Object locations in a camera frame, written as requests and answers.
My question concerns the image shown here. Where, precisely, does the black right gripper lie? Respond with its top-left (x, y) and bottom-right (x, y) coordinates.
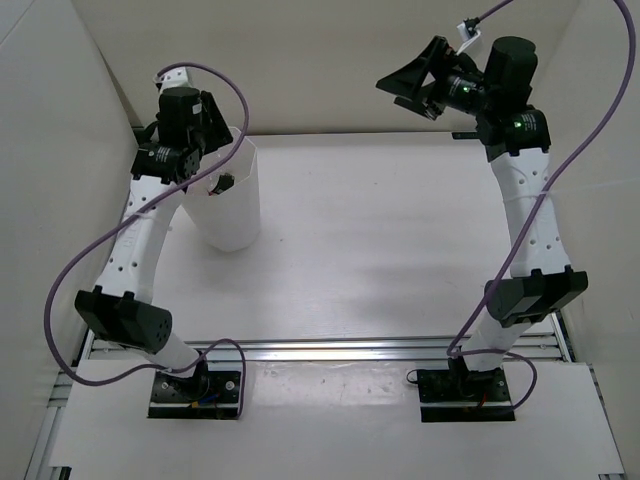
top-left (376, 37), bottom-right (497, 121)

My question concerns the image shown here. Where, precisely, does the black label plastic bottle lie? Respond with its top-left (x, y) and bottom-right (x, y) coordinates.
top-left (207, 172), bottom-right (235, 196)

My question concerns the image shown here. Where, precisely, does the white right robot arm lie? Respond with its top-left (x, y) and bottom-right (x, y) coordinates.
top-left (377, 36), bottom-right (588, 400)

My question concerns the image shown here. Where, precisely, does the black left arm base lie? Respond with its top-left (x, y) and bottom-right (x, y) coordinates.
top-left (147, 358), bottom-right (246, 420)

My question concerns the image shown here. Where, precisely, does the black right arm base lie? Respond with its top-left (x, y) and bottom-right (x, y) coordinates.
top-left (407, 369), bottom-right (515, 423)

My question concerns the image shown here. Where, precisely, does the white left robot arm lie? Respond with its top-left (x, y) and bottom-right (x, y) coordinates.
top-left (75, 62), bottom-right (261, 401)

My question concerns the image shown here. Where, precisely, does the white octagonal bin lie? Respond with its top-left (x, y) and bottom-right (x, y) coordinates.
top-left (182, 139), bottom-right (261, 252)

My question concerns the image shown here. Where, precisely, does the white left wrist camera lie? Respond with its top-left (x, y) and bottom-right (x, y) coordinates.
top-left (154, 67), bottom-right (192, 93)

